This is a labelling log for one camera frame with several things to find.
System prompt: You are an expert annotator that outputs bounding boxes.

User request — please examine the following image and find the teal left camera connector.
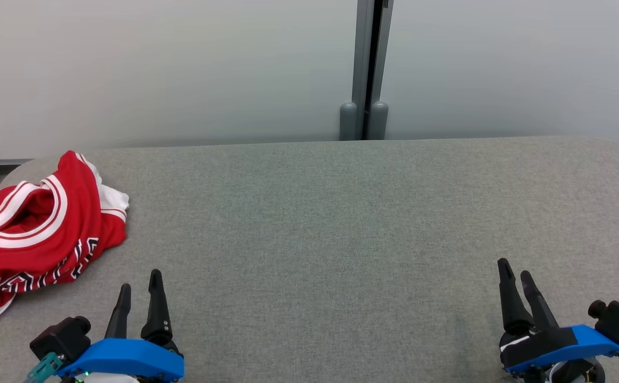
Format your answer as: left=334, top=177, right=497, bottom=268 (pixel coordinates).
left=24, top=352, right=64, bottom=383

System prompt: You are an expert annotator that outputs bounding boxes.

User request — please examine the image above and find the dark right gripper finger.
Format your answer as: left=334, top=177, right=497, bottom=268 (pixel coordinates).
left=520, top=270, right=560, bottom=331
left=497, top=259, right=534, bottom=335

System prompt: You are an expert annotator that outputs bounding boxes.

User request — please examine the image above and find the red basketball jersey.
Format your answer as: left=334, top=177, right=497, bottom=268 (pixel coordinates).
left=0, top=151, right=130, bottom=326

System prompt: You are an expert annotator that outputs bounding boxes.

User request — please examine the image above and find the grey partition post with feet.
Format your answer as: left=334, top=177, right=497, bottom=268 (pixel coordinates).
left=339, top=0, right=394, bottom=141

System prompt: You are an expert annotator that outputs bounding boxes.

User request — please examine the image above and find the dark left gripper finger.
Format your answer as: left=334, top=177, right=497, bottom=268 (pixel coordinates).
left=105, top=284, right=132, bottom=340
left=140, top=269, right=173, bottom=344

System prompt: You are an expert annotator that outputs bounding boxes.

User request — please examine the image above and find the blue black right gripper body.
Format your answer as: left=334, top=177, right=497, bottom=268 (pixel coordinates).
left=500, top=324, right=619, bottom=383

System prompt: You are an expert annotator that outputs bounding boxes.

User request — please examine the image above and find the grey fabric sofa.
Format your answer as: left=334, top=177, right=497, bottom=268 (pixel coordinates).
left=0, top=136, right=619, bottom=383

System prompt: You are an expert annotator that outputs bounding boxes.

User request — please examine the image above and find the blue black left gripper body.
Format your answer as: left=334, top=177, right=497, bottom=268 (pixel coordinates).
left=57, top=337, right=185, bottom=383

